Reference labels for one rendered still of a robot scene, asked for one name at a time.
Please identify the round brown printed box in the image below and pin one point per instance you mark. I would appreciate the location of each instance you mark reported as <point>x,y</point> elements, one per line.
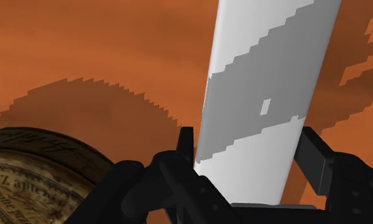
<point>34,180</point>

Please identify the white tall cylinder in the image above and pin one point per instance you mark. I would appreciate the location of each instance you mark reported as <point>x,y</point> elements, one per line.
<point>251,93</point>

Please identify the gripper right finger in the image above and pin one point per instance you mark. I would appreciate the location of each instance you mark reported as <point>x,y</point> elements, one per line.
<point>347,183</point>

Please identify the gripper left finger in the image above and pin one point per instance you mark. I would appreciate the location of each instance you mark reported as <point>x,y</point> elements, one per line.
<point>174,186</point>

